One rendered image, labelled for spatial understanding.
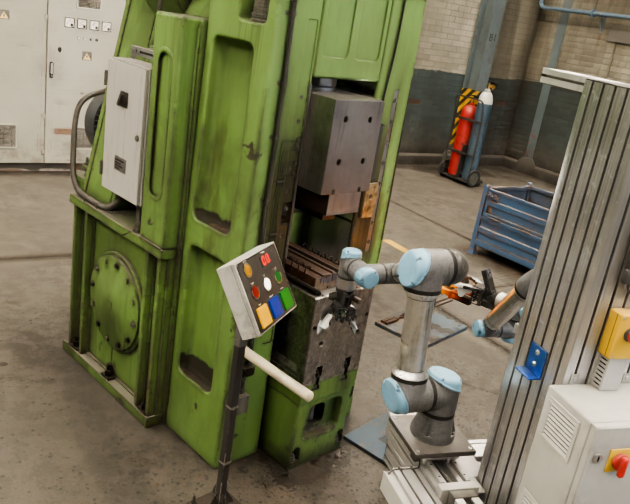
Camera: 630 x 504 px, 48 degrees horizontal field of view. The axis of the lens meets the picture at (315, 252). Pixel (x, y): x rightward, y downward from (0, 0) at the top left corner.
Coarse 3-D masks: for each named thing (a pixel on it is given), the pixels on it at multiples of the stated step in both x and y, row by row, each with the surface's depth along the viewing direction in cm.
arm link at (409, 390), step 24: (408, 264) 213; (432, 264) 210; (456, 264) 214; (408, 288) 214; (432, 288) 212; (408, 312) 217; (432, 312) 217; (408, 336) 217; (408, 360) 219; (384, 384) 225; (408, 384) 219; (408, 408) 220
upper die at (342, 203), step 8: (296, 192) 312; (304, 192) 308; (312, 192) 304; (352, 192) 307; (360, 192) 310; (296, 200) 312; (304, 200) 309; (312, 200) 305; (320, 200) 301; (328, 200) 298; (336, 200) 301; (344, 200) 305; (352, 200) 309; (312, 208) 306; (320, 208) 302; (328, 208) 300; (336, 208) 303; (344, 208) 307; (352, 208) 310
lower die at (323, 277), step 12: (288, 252) 334; (312, 252) 338; (288, 264) 322; (300, 264) 322; (312, 264) 323; (336, 264) 327; (300, 276) 317; (312, 276) 312; (324, 276) 313; (336, 276) 319; (324, 288) 316
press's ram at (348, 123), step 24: (312, 96) 290; (336, 96) 290; (360, 96) 304; (312, 120) 292; (336, 120) 285; (360, 120) 294; (312, 144) 294; (336, 144) 289; (360, 144) 300; (312, 168) 295; (336, 168) 294; (360, 168) 305; (336, 192) 300
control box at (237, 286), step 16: (240, 256) 267; (256, 256) 265; (272, 256) 276; (224, 272) 252; (240, 272) 252; (256, 272) 262; (272, 272) 273; (224, 288) 254; (240, 288) 251; (272, 288) 270; (288, 288) 281; (240, 304) 253; (256, 304) 256; (240, 320) 255; (256, 320) 254; (256, 336) 254
